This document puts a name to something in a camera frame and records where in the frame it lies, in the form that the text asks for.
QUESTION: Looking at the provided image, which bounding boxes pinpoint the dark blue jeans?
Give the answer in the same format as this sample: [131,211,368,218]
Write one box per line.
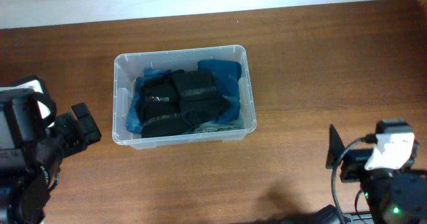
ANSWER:
[125,69,173,135]

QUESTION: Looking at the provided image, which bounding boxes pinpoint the large black taped garment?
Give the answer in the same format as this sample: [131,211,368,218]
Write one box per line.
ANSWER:
[137,73,192,138]

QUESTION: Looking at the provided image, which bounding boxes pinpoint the small black taped garment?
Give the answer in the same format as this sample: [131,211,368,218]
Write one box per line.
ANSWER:
[171,69,231,128]

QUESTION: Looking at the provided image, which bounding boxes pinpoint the light blue jeans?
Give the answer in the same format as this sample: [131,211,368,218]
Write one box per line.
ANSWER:
[191,118,244,133]

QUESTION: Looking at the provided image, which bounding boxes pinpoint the teal blue taped garment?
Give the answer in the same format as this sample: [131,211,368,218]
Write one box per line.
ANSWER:
[197,59,242,124]

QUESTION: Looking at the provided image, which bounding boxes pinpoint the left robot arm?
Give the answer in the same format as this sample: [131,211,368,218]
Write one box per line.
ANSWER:
[1,75,101,223]

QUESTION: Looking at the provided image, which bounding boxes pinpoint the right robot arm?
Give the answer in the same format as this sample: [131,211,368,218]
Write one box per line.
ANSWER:
[313,119,426,223]

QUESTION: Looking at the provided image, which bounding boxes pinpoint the clear plastic storage bin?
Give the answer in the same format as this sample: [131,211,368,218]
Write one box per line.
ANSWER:
[111,45,257,149]

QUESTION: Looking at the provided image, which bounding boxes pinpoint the black right camera cable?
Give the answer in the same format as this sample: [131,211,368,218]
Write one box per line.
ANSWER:
[330,134,378,224]

